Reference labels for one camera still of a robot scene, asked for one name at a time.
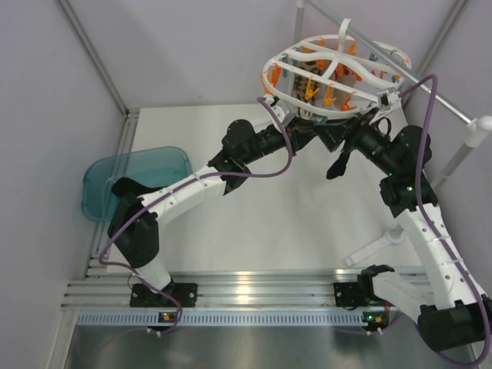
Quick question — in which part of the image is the teal clothes peg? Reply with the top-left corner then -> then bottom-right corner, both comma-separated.
313,117 -> 328,126

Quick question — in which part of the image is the black sock with beige stripes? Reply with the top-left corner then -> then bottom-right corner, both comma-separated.
111,177 -> 156,198

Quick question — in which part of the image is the white clothes peg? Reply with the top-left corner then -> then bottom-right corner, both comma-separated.
298,109 -> 313,121

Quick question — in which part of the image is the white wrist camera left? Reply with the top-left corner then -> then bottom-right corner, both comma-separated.
264,95 -> 291,126

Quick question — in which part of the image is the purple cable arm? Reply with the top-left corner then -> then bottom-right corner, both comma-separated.
98,95 -> 298,335
399,74 -> 492,366

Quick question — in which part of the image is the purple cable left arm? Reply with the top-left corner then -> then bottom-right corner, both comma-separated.
98,95 -> 298,335

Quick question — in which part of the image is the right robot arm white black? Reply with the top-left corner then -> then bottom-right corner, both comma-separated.
314,112 -> 491,352

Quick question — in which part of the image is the teal transparent plastic basin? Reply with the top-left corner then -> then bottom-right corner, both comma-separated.
81,146 -> 192,222

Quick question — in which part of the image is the silver drying rack pole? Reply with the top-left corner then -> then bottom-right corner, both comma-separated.
294,1 -> 491,189

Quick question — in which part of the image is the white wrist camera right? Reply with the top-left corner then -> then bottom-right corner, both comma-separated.
377,88 -> 401,115

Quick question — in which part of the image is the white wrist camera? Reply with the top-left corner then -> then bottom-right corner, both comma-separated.
377,88 -> 401,115
264,95 -> 291,126

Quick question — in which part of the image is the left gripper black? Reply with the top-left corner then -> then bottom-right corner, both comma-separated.
241,117 -> 317,165

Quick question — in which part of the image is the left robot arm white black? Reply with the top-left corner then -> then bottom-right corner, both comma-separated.
108,117 -> 316,305

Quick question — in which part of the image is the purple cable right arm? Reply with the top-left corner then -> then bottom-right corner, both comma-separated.
399,74 -> 492,366

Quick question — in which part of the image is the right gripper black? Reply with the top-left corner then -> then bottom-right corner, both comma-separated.
312,107 -> 399,176

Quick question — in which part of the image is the brown checkered hanging sock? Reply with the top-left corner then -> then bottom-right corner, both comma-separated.
293,60 -> 327,105

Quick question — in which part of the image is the white round clip hanger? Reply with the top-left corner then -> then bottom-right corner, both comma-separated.
261,18 -> 404,120

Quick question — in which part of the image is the white drying rack foot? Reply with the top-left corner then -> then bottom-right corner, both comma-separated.
344,226 -> 405,267

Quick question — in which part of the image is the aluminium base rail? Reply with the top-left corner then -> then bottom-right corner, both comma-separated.
59,268 -> 439,327

